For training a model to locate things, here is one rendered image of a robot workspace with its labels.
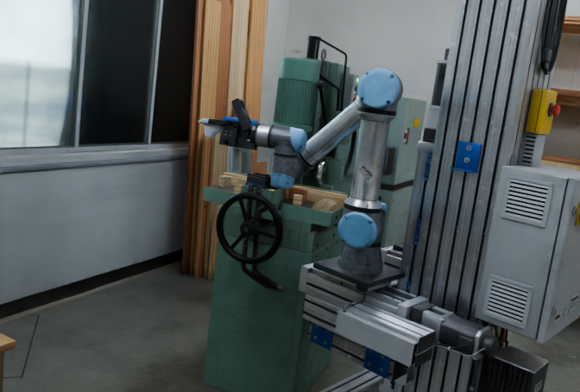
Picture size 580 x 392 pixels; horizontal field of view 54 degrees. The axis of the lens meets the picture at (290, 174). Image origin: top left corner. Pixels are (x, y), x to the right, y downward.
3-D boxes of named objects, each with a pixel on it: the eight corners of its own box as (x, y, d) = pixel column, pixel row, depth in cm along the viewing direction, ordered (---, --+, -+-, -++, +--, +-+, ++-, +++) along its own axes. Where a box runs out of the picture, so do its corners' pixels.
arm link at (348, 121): (390, 65, 185) (280, 159, 200) (386, 62, 175) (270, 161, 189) (412, 92, 184) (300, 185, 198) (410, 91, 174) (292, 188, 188)
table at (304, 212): (190, 203, 245) (192, 189, 244) (223, 194, 273) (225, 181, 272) (323, 231, 223) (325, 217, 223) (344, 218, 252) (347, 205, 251)
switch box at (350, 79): (337, 106, 272) (342, 72, 269) (343, 106, 281) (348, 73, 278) (349, 108, 269) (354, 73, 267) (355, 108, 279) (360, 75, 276)
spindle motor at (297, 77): (266, 128, 247) (274, 55, 243) (281, 127, 263) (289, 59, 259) (303, 133, 241) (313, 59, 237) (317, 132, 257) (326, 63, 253)
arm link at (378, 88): (379, 244, 182) (406, 72, 174) (372, 256, 167) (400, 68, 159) (343, 237, 185) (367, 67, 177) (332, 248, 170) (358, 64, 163)
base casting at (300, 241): (217, 232, 252) (220, 212, 251) (270, 212, 305) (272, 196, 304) (312, 255, 236) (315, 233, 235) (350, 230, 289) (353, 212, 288)
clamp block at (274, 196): (238, 205, 236) (241, 185, 235) (252, 201, 249) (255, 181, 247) (271, 212, 231) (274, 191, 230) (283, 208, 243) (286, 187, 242)
